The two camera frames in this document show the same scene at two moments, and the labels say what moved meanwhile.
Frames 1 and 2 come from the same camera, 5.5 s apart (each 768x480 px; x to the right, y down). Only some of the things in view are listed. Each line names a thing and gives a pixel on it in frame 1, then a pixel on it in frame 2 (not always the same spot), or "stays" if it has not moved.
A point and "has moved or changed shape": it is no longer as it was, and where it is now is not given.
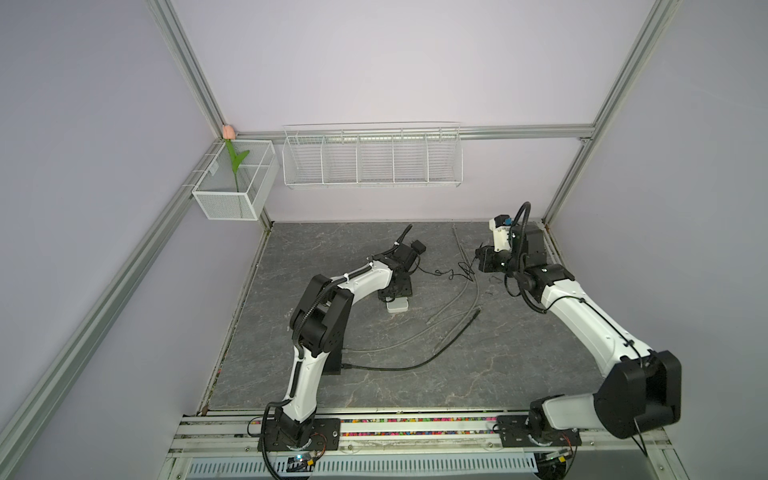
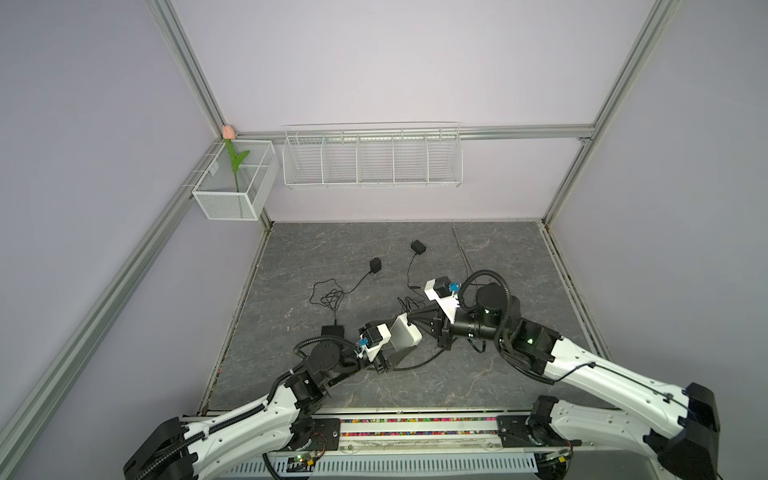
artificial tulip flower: [229, 134] stays
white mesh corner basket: [216, 192] stays
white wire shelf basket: [373, 155] stays
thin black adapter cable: [452, 272] has moved or changed shape
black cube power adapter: [418, 246] stays
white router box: [399, 305] to [403, 335]
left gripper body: [404, 290] to [378, 362]
